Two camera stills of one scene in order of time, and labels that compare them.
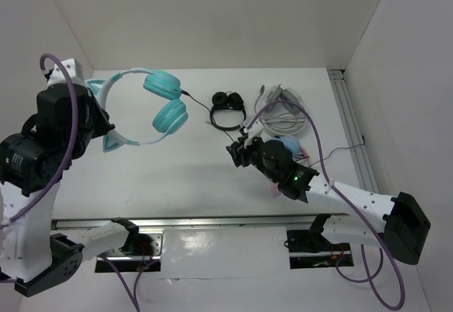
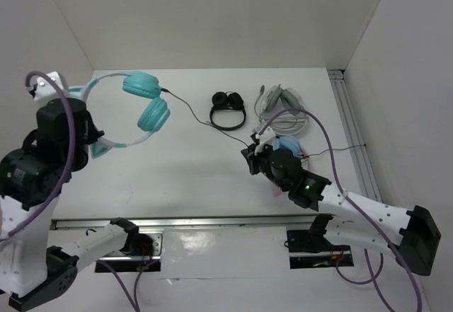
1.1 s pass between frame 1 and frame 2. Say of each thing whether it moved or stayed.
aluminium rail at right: stayed
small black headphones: stayed
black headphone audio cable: moved
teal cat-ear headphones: moved
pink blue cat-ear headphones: stayed
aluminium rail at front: stayed
